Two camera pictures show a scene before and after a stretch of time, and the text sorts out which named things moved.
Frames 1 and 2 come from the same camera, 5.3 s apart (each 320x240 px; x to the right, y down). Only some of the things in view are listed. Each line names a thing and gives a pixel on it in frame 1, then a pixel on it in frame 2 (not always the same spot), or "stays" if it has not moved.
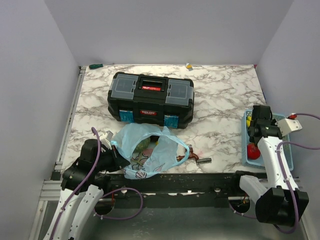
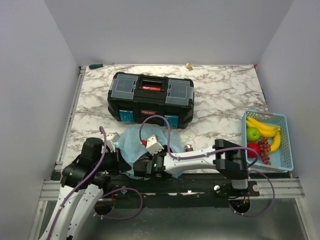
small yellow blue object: (189, 66) stays
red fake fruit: (253, 151) stays
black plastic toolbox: (151, 98) stays
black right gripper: (273, 123) -> (151, 156)
